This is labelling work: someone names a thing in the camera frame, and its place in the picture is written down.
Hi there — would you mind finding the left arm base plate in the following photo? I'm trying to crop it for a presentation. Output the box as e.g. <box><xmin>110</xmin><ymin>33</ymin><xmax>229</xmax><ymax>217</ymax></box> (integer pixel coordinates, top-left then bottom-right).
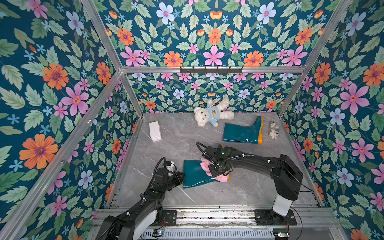
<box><xmin>154</xmin><ymin>210</ymin><xmax>178</xmax><ymax>227</ymax></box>

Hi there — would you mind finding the black hook rail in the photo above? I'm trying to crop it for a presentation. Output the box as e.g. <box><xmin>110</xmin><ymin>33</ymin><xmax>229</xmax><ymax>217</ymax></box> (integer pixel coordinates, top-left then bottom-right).
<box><xmin>180</xmin><ymin>67</ymin><xmax>243</xmax><ymax>75</ymax></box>

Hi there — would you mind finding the white teddy bear blue shirt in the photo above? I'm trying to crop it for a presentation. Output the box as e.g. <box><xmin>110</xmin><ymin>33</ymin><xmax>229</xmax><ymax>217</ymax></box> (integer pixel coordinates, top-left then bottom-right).
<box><xmin>194</xmin><ymin>98</ymin><xmax>235</xmax><ymax>127</ymax></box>

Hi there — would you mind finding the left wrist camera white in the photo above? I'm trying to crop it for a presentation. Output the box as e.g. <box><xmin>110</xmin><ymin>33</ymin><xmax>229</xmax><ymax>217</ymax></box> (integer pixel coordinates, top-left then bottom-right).
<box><xmin>165</xmin><ymin>161</ymin><xmax>177</xmax><ymax>176</ymax></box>

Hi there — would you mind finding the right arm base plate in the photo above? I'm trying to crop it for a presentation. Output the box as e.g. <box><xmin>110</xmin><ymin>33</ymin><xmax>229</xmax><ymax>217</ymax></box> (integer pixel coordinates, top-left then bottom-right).
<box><xmin>254</xmin><ymin>209</ymin><xmax>297</xmax><ymax>226</ymax></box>

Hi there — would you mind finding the white rectangular box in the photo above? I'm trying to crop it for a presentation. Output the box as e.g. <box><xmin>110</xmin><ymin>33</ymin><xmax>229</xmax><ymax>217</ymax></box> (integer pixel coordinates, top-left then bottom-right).
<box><xmin>149</xmin><ymin>121</ymin><xmax>162</xmax><ymax>142</ymax></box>

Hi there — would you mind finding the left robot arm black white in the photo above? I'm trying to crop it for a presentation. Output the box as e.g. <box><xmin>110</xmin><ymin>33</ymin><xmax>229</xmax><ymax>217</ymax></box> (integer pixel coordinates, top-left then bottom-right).
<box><xmin>97</xmin><ymin>168</ymin><xmax>186</xmax><ymax>240</ymax></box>

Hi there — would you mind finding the green rubber boot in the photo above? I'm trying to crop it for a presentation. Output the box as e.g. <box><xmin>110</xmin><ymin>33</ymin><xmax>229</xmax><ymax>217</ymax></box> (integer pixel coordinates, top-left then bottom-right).
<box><xmin>183</xmin><ymin>159</ymin><xmax>220</xmax><ymax>189</ymax></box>
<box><xmin>223</xmin><ymin>116</ymin><xmax>264</xmax><ymax>145</ymax></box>

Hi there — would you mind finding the pink cloth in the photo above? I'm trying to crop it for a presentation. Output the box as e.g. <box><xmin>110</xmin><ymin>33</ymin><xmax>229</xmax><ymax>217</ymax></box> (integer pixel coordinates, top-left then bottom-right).
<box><xmin>200</xmin><ymin>158</ymin><xmax>230</xmax><ymax>183</ymax></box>

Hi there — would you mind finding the grey white crumpled rag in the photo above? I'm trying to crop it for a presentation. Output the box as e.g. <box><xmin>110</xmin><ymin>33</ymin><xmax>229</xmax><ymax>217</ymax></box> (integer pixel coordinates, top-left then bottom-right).
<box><xmin>269</xmin><ymin>121</ymin><xmax>279</xmax><ymax>140</ymax></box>

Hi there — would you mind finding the white ventilated cable duct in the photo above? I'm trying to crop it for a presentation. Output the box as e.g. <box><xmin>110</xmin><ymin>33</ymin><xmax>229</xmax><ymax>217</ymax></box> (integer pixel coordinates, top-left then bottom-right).
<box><xmin>138</xmin><ymin>229</ymin><xmax>275</xmax><ymax>240</ymax></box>

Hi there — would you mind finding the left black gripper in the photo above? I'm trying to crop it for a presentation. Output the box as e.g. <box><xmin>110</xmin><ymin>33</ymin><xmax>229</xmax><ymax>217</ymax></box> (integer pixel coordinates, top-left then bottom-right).
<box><xmin>160</xmin><ymin>171</ymin><xmax>185</xmax><ymax>193</ymax></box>

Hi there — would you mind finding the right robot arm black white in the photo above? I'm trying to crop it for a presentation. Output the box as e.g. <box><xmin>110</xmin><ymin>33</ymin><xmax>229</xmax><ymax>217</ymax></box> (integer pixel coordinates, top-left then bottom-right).
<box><xmin>197</xmin><ymin>142</ymin><xmax>304</xmax><ymax>217</ymax></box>

